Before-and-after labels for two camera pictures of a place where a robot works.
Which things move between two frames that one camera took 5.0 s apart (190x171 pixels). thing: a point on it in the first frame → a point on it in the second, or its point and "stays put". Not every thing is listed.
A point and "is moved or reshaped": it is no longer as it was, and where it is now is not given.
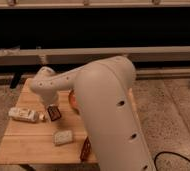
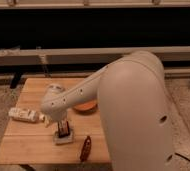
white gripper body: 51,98 → 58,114
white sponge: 62,137 stays put
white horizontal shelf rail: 78,57 stays put
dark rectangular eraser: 54,112 is moved or reshaped
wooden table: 28,142 stays put
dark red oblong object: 86,149 stays put
